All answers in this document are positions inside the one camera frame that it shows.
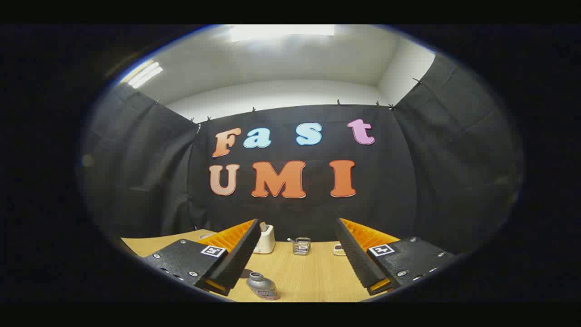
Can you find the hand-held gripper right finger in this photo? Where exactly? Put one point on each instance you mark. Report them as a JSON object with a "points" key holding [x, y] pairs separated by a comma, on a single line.
{"points": [[356, 259]]}

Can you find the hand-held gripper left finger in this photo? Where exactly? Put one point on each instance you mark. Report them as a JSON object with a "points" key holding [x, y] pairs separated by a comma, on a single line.
{"points": [[238, 259]]}

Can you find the dark brown round coaster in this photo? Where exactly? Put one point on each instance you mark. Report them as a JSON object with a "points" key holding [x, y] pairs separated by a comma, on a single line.
{"points": [[245, 274]]}

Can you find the silver bottle with printed label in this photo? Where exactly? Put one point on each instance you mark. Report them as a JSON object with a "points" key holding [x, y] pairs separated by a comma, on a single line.
{"points": [[262, 287]]}

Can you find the white divided dish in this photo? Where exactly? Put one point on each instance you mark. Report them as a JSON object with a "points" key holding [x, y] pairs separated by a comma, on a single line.
{"points": [[338, 249]]}

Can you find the white toaster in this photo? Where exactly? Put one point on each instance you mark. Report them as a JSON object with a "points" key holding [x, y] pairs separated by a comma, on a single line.
{"points": [[267, 240]]}

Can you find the white oval plate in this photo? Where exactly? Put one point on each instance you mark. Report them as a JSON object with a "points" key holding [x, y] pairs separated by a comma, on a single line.
{"points": [[205, 236]]}

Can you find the wooden table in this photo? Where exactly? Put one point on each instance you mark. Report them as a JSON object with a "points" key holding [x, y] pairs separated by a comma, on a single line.
{"points": [[313, 277]]}

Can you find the ceiling light panel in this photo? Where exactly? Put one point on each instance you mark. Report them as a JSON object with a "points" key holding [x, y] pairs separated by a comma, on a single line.
{"points": [[143, 75]]}

